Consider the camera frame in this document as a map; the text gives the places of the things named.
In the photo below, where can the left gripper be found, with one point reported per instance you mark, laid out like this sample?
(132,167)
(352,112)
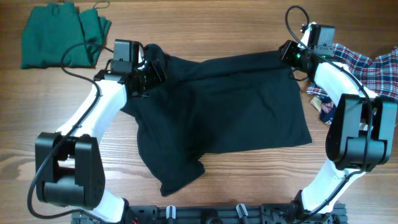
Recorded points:
(157,73)

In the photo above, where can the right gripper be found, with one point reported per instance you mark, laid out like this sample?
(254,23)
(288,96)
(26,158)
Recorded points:
(288,51)

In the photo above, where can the black polo shirt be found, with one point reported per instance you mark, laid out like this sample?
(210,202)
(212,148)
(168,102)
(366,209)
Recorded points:
(230,104)

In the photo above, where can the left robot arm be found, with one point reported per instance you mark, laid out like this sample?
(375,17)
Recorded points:
(69,175)

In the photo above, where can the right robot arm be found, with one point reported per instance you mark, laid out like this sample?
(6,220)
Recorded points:
(361,133)

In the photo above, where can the brown paper tag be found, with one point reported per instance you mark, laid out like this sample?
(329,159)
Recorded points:
(316,103)

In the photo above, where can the red blue plaid shirt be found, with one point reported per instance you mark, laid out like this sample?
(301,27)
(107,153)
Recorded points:
(378,74)

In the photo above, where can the folded green garment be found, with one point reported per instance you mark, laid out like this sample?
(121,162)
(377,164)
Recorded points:
(59,33)

